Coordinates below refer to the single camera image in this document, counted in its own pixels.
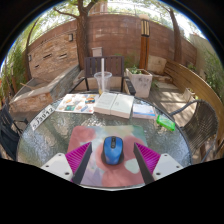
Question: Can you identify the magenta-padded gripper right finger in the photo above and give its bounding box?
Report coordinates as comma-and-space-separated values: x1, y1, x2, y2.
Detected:
133, 142, 184, 185

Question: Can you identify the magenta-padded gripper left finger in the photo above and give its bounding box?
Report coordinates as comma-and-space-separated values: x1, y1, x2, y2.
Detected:
40, 141, 93, 185

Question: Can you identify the blue and black computer mouse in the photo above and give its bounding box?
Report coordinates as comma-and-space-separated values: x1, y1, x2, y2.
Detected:
101, 135, 125, 166

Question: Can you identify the floral red green mouse pad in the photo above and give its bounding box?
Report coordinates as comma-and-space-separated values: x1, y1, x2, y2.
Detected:
67, 124, 151, 188

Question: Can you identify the green plastic box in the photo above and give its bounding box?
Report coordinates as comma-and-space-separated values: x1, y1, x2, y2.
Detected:
156, 114, 176, 132

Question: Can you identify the small closed white book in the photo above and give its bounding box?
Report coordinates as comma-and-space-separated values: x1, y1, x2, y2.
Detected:
132, 103, 157, 120

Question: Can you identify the white license plate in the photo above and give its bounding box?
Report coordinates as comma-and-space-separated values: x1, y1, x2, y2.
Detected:
29, 104, 56, 132

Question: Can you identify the colourful picture magazine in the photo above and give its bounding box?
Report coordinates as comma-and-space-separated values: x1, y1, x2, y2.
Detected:
55, 93, 100, 115

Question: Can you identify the brown wicker metal chair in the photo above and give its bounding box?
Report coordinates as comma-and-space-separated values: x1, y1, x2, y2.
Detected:
169, 99, 220, 163

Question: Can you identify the open white book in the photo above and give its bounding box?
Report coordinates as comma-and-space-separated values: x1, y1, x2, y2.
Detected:
93, 92, 135, 120

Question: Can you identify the black metal chair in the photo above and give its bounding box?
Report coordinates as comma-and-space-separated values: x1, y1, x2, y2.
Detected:
0, 104, 29, 161

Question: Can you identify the raised stone garden bed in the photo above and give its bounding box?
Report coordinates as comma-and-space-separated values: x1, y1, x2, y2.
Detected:
9, 64, 81, 114

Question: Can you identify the square concrete planter with plants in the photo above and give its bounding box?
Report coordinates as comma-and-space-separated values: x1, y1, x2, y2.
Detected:
125, 66, 153, 99

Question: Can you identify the clear plastic cup with straw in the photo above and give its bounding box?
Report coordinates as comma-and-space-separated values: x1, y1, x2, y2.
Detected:
93, 58, 113, 96

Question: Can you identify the curved wooden bench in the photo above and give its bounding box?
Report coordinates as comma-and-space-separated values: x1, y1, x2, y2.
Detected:
163, 59, 224, 158

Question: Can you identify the large pale stone block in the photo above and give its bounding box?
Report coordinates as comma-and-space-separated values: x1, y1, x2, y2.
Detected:
147, 54, 168, 75

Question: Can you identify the dark wooden slatted chair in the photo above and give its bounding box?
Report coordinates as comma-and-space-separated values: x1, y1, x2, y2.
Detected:
69, 55, 137, 96

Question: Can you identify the thick tree trunk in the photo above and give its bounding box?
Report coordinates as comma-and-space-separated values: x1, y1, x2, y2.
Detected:
53, 0, 98, 70

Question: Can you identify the slim tree trunk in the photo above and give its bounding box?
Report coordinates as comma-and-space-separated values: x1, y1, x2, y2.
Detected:
168, 7, 183, 64

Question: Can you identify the grey wall utility box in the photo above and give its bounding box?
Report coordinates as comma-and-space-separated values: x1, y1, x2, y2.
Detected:
91, 46, 104, 58

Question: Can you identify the wooden lamp post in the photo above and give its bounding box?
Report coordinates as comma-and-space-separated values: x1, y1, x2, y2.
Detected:
138, 18, 151, 71

